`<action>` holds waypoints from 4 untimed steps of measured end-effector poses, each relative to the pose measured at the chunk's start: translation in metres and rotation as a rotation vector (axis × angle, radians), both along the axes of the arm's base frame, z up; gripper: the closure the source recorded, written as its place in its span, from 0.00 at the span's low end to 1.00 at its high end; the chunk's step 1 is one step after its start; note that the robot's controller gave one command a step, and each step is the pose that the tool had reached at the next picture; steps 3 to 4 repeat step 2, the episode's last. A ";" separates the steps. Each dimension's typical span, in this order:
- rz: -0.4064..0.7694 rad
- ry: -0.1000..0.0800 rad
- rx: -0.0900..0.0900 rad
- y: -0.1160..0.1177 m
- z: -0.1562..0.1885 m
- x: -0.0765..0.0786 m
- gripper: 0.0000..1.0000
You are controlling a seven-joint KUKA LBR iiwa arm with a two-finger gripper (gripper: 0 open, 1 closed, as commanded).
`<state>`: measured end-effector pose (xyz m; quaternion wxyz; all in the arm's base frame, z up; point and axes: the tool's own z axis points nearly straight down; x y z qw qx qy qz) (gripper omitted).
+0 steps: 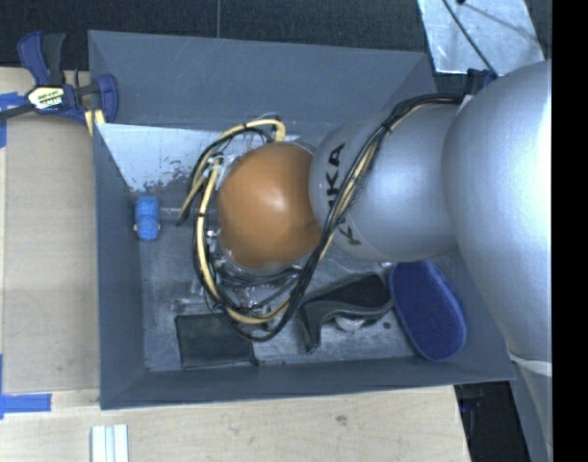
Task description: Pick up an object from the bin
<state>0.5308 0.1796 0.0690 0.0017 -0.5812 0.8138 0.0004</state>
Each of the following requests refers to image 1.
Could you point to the dark green flat block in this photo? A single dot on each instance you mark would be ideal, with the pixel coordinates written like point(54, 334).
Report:
point(209, 342)

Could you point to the blue toy car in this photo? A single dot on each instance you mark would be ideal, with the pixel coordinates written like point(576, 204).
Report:
point(146, 217)

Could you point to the pale brown flat board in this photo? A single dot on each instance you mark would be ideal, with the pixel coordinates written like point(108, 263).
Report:
point(48, 258)

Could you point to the grey metal bin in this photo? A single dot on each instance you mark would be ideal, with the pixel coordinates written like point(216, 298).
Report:
point(187, 80)

